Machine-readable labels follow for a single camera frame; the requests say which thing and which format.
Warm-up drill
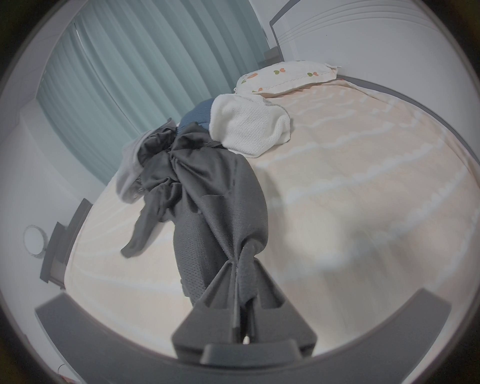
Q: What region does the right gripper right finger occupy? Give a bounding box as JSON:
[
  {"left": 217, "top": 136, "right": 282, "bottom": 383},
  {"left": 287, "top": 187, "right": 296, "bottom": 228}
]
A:
[{"left": 248, "top": 259, "right": 319, "bottom": 356}]

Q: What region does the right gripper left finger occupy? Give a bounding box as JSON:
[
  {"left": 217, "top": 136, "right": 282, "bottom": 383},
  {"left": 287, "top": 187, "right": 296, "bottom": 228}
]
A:
[{"left": 172, "top": 259, "right": 239, "bottom": 356}]

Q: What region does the black T-shirt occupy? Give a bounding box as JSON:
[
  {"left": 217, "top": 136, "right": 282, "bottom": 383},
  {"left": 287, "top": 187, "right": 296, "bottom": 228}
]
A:
[{"left": 121, "top": 122, "right": 269, "bottom": 307}]

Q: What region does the bed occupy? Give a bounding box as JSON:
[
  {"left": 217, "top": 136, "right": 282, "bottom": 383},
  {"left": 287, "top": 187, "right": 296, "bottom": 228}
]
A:
[{"left": 62, "top": 0, "right": 480, "bottom": 357}]

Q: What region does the grey garment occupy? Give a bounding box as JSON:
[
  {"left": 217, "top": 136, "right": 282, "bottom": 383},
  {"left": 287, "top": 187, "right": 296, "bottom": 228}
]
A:
[{"left": 115, "top": 118, "right": 177, "bottom": 205}]

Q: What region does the round white mirror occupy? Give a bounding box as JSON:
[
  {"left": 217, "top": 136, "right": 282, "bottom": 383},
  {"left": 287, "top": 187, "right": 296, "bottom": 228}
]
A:
[{"left": 23, "top": 225, "right": 48, "bottom": 258}]

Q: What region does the white knitted garment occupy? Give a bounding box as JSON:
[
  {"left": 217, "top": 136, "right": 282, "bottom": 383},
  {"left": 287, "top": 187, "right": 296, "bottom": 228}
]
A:
[{"left": 208, "top": 93, "right": 292, "bottom": 158}]

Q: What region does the dark blue garment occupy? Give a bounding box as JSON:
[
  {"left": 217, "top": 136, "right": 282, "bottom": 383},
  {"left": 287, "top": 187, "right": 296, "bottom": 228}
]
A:
[{"left": 179, "top": 98, "right": 215, "bottom": 133}]

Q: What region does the white printed pillow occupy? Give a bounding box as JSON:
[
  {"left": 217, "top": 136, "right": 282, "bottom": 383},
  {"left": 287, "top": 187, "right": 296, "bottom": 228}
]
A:
[{"left": 233, "top": 60, "right": 342, "bottom": 99}]

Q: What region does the grey bedside table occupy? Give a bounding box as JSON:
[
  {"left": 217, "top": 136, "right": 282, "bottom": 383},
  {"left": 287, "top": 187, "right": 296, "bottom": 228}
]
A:
[{"left": 262, "top": 47, "right": 283, "bottom": 65}]

